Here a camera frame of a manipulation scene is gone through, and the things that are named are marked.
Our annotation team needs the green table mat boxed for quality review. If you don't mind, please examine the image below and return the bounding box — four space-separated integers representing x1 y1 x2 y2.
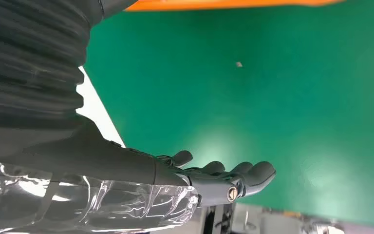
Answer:
83 0 374 228

